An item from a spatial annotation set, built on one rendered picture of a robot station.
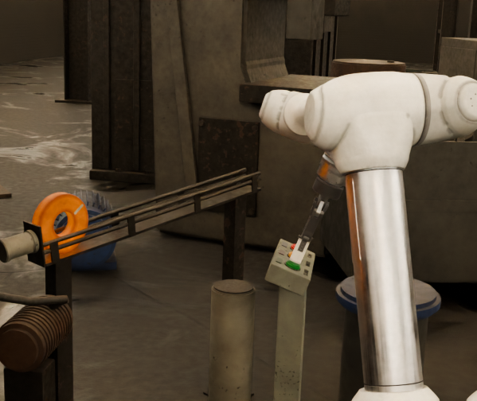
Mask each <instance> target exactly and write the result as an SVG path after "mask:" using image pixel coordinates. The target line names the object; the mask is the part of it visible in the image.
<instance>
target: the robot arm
mask: <svg viewBox="0 0 477 401"><path fill-rule="evenodd" d="M259 116H260V119H261V122H262V123H263V124H264V125H265V126H266V127H267V128H269V129H270V130H272V131H273V132H275V133H277V134H280V135H282V136H284V137H286V138H289V139H292V140H294V141H297V142H301V143H304V144H308V145H312V146H315V147H318V148H319V149H320V150H323V151H325V153H324V155H323V158H322V160H321V162H320V166H319V169H318V171H317V174H318V175H319V176H317V177H316V179H315V183H314V184H313V186H312V188H313V190H314V191H316V192H317V193H319V197H315V199H314V201H313V205H312V207H311V211H310V215H309V218H308V220H307V223H306V225H305V227H304V229H303V232H302V234H301V235H299V236H298V238H299V239H298V242H297V244H296V245H295V248H294V251H293V252H292V254H291V258H290V260H291V261H292V262H295V263H298V264H300V263H301V261H302V259H303V257H304V254H305V252H306V250H307V248H308V245H309V243H310V241H311V240H313V237H312V236H313V234H314V232H315V229H316V228H317V225H318V223H319V221H320V220H321V219H322V218H323V215H324V212H325V211H326V210H327V209H328V206H329V203H330V202H327V201H328V199H332V200H338V199H339V198H340V196H341V194H342V191H343V189H344V187H343V186H345V187H346V199H347V208H348V217H349V226H350V244H351V253H352V262H353V264H354V281H355V290H356V299H357V308H358V325H359V334H360V344H361V353H362V370H363V379H364V388H361V389H359V391H358V392H357V394H356V395H355V397H354V398H353V399H352V401H440V400H439V398H438V397H437V396H436V395H435V393H434V392H433V391H432V390H431V389H430V388H429V387H428V386H426V385H424V383H423V375H422V367H421V358H420V342H419V334H418V326H417V317H416V302H415V294H414V285H413V276H412V261H411V253H410V245H409V229H408V221H407V212H406V203H405V188H404V180H403V172H402V170H404V169H405V167H406V166H407V164H408V161H409V154H410V150H411V148H412V146H421V145H427V144H431V143H435V142H442V141H446V140H451V139H455V138H461V137H463V136H466V135H469V134H471V133H472V132H474V131H475V130H477V80H474V79H472V78H469V77H466V76H454V77H451V78H449V77H448V76H443V75H433V74H423V73H402V72H363V73H354V74H349V75H345V76H340V77H338V78H335V79H332V80H330V81H328V82H326V83H325V84H323V85H321V86H319V87H317V88H316V89H314V90H312V91H311V92H310V94H308V93H301V92H297V91H286V90H274V91H270V92H269V93H267V94H266V95H265V97H264V101H263V103H262V106H261V109H260V113H259ZM467 401H477V391H475V392H474V393H473V394H472V395H470V396H469V397H468V398H467Z"/></svg>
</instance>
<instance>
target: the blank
mask: <svg viewBox="0 0 477 401"><path fill-rule="evenodd" d="M62 212H65V213H66V215H67V217H68V223H67V226H66V228H65V230H64V231H63V232H62V233H60V234H56V233H55V231H54V227H53V225H54V221H55V219H56V218H57V216H58V215H59V214H60V213H62ZM32 224H36V225H38V226H41V232H42V239H43V243H44V242H46V241H49V240H51V239H56V238H58V237H61V236H65V235H67V234H70V233H73V232H77V231H79V230H82V229H85V228H87V227H88V211H87V209H86V206H85V205H84V202H83V201H82V200H81V199H80V198H79V197H77V196H75V195H72V194H69V193H53V194H51V195H49V196H47V197H46V198H45V199H44V200H43V201H42V202H41V203H40V204H39V205H38V206H37V209H36V211H35V213H34V214H33V220H32ZM85 234H86V233H85ZM85 234H83V235H80V236H76V237H73V238H71V239H67V240H64V241H61V242H59V243H58V245H60V244H63V243H67V242H69V241H72V240H75V239H79V238H81V237H84V236H85ZM79 244H80V243H77V244H74V245H72V246H69V247H66V248H63V249H60V250H59V254H64V253H67V252H70V251H71V250H73V249H74V248H76V247H77V246H78V245H79Z"/></svg>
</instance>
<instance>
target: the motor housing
mask: <svg viewBox="0 0 477 401"><path fill-rule="evenodd" d="M72 324H73V315H72V311H71V309H70V307H69V306H68V304H65V305H62V306H60V307H58V308H56V309H54V310H51V309H50V308H49V305H36V306H27V305H25V306H24V307H23V308H21V309H20V310H19V311H18V312H17V313H16V314H15V315H13V316H12V318H11V319H9V320H8V321H7V322H6V323H5V324H3V325H2V326H1V327H0V362H1V363H2V364H3V365H4V366H5V367H4V369H3V374H4V396H5V401H56V387H55V360H54V359H49V358H48V357H49V356H50V355H51V353H52V352H53V351H54V350H55V349H56V348H57V347H58V346H59V344H60V343H61V342H62V341H63V340H64V339H65V338H66V337H67V336H68V335H69V334H70V332H71V329H72Z"/></svg>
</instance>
